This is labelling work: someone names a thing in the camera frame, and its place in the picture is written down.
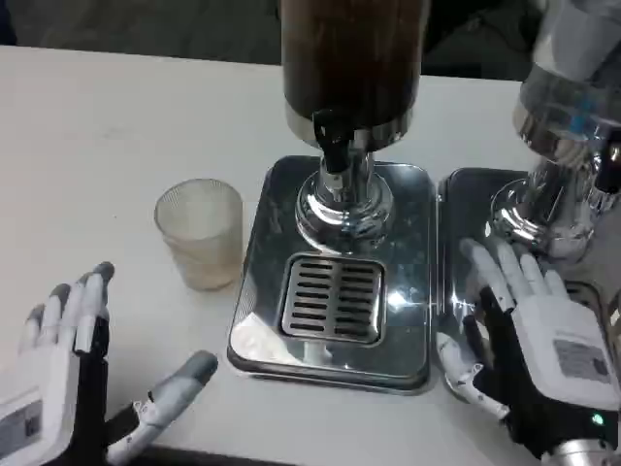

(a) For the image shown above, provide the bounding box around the dark drink dispenser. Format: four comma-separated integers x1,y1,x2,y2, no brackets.
278,0,426,256

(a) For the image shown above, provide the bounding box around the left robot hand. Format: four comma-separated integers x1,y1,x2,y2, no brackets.
0,260,219,466

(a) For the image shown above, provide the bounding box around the clear ribbed glass cup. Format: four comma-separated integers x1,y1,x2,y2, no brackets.
153,178,245,292

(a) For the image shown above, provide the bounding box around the black tap of dark dispenser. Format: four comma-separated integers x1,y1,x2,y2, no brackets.
311,109,353,174

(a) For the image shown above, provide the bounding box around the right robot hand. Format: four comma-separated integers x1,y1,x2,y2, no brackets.
435,237,621,460

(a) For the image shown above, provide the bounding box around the black tap of clear dispenser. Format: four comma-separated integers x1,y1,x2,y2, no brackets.
594,140,621,195

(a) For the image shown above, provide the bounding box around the clear drink dispenser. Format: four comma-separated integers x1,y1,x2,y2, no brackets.
489,0,621,263

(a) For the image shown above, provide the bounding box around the steel drip tray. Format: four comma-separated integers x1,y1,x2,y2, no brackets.
226,154,437,395
436,167,621,389

